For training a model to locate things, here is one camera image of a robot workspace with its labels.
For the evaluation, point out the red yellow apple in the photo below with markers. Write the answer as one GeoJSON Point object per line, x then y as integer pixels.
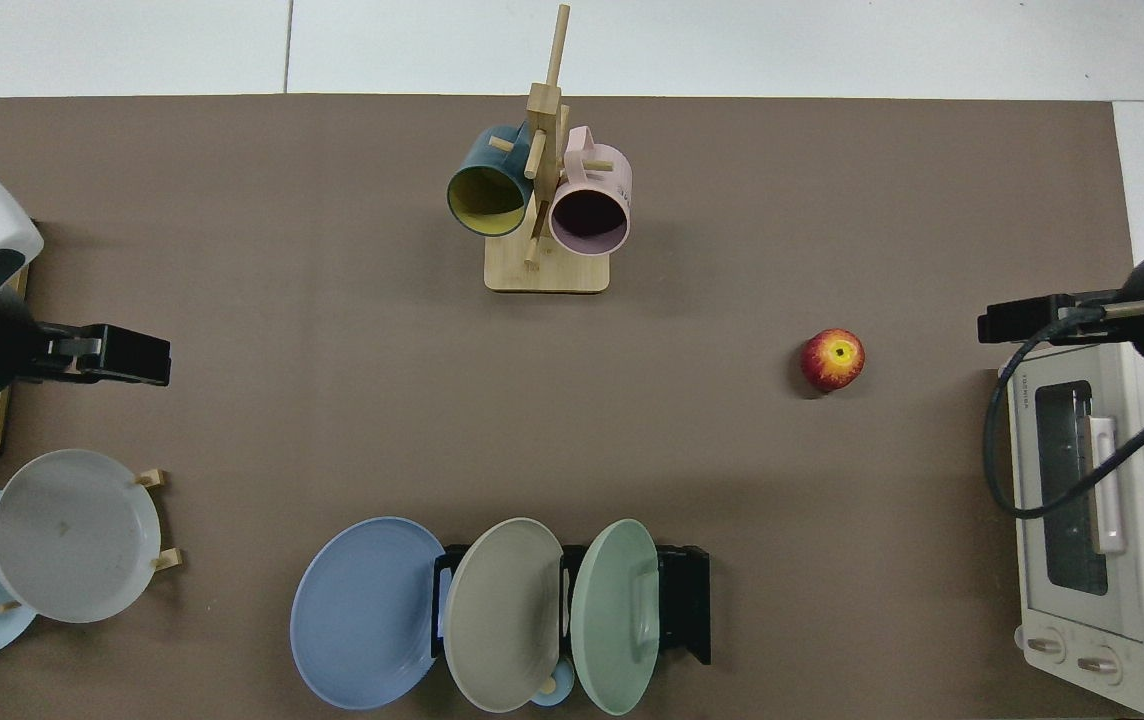
{"type": "Point", "coordinates": [832, 360]}

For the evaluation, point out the brown table cloth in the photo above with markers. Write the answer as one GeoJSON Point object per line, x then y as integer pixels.
{"type": "Point", "coordinates": [332, 350]}

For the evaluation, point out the green plate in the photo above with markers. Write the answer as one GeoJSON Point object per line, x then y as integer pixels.
{"type": "Point", "coordinates": [612, 610]}

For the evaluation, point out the teal mug yellow inside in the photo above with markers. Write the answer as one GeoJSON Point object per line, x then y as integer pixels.
{"type": "Point", "coordinates": [487, 200]}

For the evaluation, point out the pink mug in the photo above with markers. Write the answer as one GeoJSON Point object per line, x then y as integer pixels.
{"type": "Point", "coordinates": [604, 170]}

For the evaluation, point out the wooden cup stand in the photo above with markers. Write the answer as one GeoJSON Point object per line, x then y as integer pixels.
{"type": "Point", "coordinates": [547, 268]}

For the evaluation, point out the grey plate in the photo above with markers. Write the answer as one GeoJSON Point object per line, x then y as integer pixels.
{"type": "Point", "coordinates": [72, 535]}

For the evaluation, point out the black dish rack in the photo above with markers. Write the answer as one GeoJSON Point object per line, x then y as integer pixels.
{"type": "Point", "coordinates": [684, 600]}

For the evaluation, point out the small blue round thing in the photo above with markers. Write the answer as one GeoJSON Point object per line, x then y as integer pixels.
{"type": "Point", "coordinates": [557, 694]}

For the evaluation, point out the wooden plate rack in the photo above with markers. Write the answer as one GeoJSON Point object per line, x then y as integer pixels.
{"type": "Point", "coordinates": [152, 478]}

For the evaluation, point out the beige plate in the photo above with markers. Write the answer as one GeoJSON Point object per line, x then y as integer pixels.
{"type": "Point", "coordinates": [502, 610]}

